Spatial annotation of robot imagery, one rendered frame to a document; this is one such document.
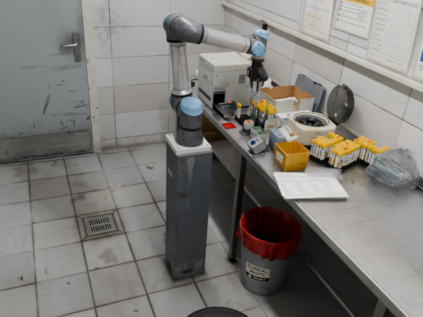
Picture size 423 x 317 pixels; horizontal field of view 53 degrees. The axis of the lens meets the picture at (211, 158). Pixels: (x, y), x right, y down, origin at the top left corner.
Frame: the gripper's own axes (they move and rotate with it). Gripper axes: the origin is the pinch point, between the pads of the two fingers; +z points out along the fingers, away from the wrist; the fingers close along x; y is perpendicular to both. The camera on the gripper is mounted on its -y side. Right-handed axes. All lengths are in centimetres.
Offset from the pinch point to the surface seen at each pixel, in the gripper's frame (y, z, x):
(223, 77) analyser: 32.3, 0.5, 6.3
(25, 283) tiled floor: 7, 110, 138
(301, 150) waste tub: -45.7, 14.4, -3.9
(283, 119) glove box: -7.6, 15.2, -16.4
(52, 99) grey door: 159, 53, 103
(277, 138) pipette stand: -33.1, 12.6, 3.1
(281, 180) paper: -60, 21, 16
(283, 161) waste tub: -50, 17, 9
